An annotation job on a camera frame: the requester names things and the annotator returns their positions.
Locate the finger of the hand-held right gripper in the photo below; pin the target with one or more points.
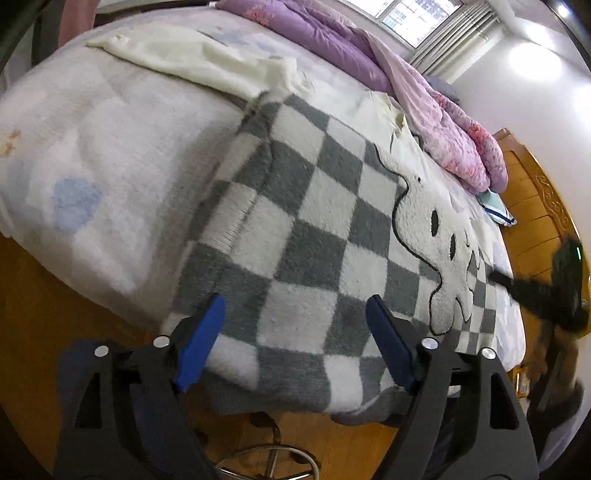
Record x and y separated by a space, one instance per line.
521 288

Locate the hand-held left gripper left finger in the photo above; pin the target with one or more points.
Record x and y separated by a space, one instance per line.
203 337

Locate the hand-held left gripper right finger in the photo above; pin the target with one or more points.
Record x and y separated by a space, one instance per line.
392 341

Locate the grey white checkered cardigan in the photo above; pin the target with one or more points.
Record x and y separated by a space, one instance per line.
300 230

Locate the person's right forearm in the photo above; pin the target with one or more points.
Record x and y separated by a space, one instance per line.
556 369

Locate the wooden headboard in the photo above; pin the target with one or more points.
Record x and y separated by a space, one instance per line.
531 207

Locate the green pillow with blue border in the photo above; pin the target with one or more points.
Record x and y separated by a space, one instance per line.
498 210

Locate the chrome chair base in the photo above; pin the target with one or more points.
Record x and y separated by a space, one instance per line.
272 450

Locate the grey pillow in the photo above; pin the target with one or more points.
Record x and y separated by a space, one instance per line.
443 87

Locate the bed with floral sheet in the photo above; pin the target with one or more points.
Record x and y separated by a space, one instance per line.
92 138

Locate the grey beige striped curtain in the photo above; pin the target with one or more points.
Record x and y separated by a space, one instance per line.
455 41

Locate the purple floral quilt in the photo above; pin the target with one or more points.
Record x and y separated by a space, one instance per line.
369 60

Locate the cream sweater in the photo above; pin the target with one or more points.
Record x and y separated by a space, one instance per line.
198 50

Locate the window with security bars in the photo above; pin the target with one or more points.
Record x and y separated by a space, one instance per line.
415 18

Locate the grey pink striped towel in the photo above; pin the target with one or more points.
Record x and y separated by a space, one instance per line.
78 11

